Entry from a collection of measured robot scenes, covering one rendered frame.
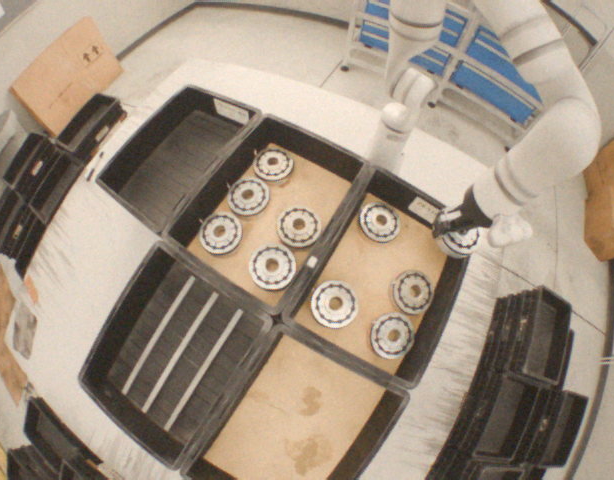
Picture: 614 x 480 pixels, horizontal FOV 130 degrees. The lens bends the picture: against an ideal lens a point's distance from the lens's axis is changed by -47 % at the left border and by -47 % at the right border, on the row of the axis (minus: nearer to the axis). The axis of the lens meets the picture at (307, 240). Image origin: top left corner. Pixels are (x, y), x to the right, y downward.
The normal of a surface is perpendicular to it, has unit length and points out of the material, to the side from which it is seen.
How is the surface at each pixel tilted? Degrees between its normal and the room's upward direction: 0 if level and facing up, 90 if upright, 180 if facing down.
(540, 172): 102
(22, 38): 90
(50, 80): 79
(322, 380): 0
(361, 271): 0
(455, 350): 0
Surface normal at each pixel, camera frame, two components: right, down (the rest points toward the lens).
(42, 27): 0.90, 0.43
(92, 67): 0.88, 0.33
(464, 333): 0.05, -0.33
